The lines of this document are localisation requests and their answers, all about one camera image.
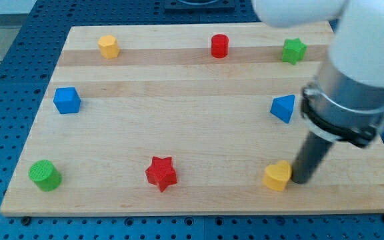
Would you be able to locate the yellow hexagon block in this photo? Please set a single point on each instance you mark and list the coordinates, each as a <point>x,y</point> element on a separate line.
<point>108,46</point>

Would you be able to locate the blue cube block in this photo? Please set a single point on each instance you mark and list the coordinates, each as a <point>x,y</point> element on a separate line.
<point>67,100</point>

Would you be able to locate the red star block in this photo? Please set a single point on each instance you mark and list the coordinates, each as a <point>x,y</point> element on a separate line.
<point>161,172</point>

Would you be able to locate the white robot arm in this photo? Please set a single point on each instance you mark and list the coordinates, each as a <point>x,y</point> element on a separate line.
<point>357,48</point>

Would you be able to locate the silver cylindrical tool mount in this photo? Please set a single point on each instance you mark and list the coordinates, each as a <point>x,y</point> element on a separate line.
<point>338,108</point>

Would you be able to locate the green cylinder block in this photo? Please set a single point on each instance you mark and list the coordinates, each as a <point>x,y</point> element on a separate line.
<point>45,175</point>

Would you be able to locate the red cylinder block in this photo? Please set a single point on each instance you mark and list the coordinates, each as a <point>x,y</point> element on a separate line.
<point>219,46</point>

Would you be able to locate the blue triangle block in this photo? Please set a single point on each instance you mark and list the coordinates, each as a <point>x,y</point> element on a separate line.
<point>283,107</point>

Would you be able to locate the green star block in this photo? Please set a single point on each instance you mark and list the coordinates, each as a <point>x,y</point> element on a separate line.
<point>293,51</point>

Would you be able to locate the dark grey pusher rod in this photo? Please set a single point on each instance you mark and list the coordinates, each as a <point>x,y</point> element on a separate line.
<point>311,154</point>

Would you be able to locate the yellow heart block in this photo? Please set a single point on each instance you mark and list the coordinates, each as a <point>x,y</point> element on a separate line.
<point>277,176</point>

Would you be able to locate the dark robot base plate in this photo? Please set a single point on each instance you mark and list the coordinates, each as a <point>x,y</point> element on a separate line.
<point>197,5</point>

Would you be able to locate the light wooden board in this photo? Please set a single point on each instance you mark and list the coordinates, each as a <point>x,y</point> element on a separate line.
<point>165,95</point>

